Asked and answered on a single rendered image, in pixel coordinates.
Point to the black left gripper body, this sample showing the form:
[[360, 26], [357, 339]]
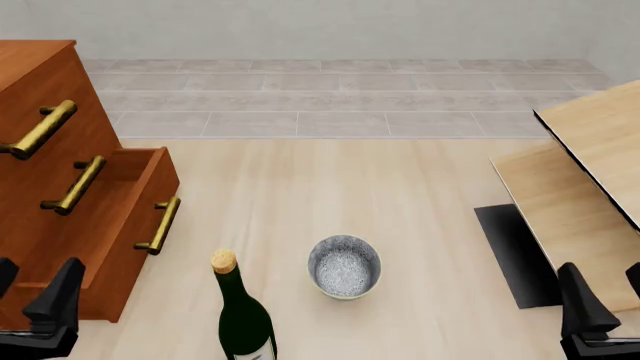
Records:
[[35, 345]]

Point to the wooden drawer pulled out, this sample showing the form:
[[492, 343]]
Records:
[[125, 270]]

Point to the wooden cabinet with drawers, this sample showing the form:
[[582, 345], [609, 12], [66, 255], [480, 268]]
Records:
[[30, 63]]

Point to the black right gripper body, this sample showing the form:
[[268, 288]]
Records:
[[605, 350]]

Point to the pale wooden box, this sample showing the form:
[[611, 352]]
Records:
[[575, 187]]

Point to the grey patterned bowl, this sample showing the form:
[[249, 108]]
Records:
[[345, 270]]

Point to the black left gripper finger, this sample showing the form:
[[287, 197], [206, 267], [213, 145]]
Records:
[[7, 272], [57, 300]]

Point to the dark green corked bottle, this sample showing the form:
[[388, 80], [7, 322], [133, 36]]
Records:
[[245, 322]]

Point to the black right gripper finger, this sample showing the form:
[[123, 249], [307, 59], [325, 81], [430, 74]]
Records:
[[582, 307], [635, 276]]

